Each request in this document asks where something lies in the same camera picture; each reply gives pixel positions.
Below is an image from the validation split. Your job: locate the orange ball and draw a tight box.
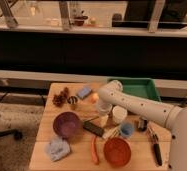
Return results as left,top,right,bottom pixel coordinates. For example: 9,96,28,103
90,93,99,104

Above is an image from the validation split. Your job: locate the blue crumpled cloth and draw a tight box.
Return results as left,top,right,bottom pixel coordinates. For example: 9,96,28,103
45,138,71,162

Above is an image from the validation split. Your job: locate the orange-red bowl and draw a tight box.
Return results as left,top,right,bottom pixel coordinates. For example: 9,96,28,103
103,137,131,167

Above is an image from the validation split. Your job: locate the black rectangular block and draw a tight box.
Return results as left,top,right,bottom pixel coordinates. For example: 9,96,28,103
83,121,104,137

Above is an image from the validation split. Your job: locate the blue sponge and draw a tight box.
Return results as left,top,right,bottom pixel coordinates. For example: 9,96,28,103
76,87,92,99

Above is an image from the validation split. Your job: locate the white paper cup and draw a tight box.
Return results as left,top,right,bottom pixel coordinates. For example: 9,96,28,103
112,106,127,124

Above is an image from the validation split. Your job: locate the orange carrot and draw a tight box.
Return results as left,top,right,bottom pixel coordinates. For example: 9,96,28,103
91,136,99,165

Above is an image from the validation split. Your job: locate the cream banana toy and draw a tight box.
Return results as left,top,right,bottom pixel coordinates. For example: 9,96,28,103
102,126,119,139

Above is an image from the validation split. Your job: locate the black white striped cup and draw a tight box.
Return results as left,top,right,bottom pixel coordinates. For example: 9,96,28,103
67,96,78,110

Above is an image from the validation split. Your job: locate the small dark metal can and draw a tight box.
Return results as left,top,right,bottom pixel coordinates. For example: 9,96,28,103
138,117,148,132

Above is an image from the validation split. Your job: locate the brown pine cone cluster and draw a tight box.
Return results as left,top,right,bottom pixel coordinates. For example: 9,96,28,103
52,87,69,107

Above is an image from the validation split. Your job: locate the purple bowl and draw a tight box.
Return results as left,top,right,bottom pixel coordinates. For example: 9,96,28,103
53,111,81,139

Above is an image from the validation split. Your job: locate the green plastic tray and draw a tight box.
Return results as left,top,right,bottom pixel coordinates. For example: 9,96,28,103
107,77,162,102

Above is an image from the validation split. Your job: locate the blue plastic cup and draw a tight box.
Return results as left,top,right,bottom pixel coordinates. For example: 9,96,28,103
119,122,134,138

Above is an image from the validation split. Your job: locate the black handled peeler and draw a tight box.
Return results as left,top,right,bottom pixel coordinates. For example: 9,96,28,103
147,125,163,166

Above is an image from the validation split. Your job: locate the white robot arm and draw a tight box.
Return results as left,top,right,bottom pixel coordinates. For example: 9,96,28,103
98,80,187,171

